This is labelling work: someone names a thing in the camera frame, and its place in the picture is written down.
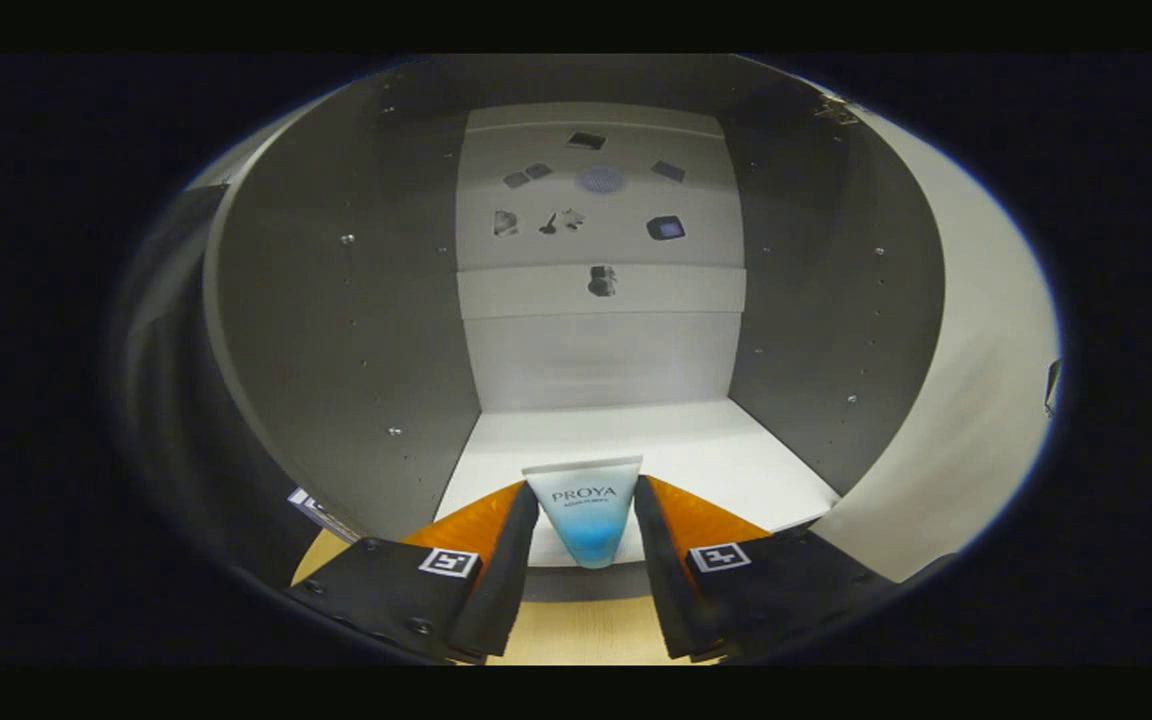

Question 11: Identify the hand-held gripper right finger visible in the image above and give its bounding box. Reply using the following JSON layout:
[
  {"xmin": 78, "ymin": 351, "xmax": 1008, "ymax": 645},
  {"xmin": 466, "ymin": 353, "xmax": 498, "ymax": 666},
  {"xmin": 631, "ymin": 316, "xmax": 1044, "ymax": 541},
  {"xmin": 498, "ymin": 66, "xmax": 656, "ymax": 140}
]
[{"xmin": 633, "ymin": 475, "xmax": 899, "ymax": 664}]

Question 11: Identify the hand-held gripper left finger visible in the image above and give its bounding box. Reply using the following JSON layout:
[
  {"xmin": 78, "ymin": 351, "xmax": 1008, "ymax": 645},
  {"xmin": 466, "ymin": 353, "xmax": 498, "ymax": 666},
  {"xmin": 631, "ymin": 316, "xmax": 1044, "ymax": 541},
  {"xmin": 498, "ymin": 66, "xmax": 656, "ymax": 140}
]
[{"xmin": 284, "ymin": 480, "xmax": 541, "ymax": 664}]

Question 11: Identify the blue and white tube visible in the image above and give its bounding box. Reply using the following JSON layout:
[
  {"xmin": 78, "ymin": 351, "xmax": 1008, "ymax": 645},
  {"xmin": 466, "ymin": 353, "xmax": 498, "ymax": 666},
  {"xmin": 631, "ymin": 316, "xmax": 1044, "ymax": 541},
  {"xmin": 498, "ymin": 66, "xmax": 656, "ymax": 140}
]
[{"xmin": 522, "ymin": 456, "xmax": 644, "ymax": 569}]

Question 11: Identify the grey cabinet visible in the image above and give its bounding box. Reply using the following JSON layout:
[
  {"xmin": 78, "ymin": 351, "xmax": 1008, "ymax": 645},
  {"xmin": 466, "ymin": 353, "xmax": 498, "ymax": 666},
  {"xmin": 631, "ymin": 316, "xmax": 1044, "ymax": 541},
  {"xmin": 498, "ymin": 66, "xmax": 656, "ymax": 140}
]
[{"xmin": 198, "ymin": 55, "xmax": 947, "ymax": 603}]

